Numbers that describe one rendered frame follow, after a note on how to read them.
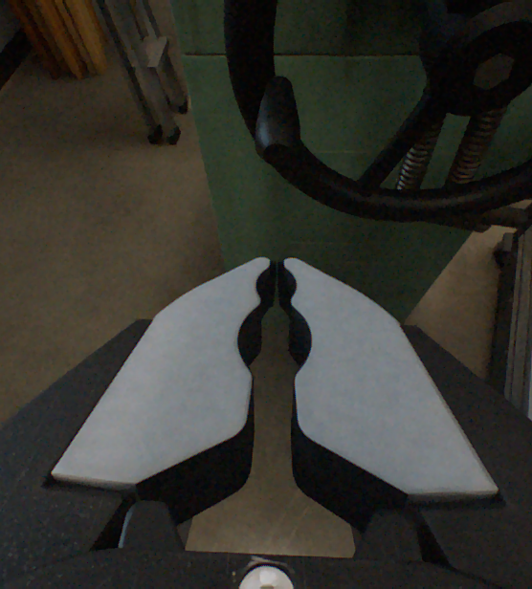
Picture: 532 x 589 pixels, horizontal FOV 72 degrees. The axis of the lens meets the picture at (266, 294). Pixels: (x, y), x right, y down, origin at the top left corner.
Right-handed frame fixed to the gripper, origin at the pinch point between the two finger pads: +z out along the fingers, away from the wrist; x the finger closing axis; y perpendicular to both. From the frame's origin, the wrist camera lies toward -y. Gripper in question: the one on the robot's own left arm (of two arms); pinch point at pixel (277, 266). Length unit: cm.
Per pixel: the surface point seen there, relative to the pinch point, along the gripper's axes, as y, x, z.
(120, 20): -17, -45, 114
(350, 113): -1.0, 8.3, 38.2
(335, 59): -6.3, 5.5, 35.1
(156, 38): -14, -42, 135
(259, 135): -2.5, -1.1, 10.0
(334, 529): 78, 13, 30
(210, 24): -9.2, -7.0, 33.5
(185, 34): -8.4, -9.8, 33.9
